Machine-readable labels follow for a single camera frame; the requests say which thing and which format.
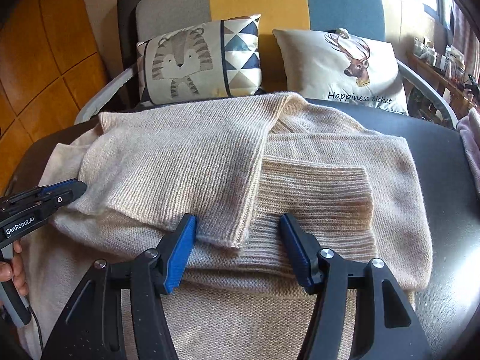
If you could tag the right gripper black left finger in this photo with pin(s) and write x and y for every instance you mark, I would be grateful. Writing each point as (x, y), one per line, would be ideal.
(91, 325)

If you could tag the beige knit sweater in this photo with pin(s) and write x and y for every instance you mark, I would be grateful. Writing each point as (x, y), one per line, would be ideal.
(237, 164)

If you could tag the person left hand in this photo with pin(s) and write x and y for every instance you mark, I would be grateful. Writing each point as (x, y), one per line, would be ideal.
(14, 270)

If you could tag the orange wooden cabinet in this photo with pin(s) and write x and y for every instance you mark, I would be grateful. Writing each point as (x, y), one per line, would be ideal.
(50, 69)

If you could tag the mauve knit garment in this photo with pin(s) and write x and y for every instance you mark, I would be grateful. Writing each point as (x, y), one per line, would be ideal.
(469, 129)

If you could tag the wooden side table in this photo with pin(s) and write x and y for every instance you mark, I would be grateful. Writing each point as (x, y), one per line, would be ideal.
(445, 75)

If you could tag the tiger print cushion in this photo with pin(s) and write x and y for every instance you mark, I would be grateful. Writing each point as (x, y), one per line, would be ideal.
(217, 59)

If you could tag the deer print cushion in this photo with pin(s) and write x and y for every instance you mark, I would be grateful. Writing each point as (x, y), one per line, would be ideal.
(342, 67)

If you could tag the grey yellow blue sofa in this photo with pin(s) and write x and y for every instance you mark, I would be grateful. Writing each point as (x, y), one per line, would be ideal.
(141, 20)

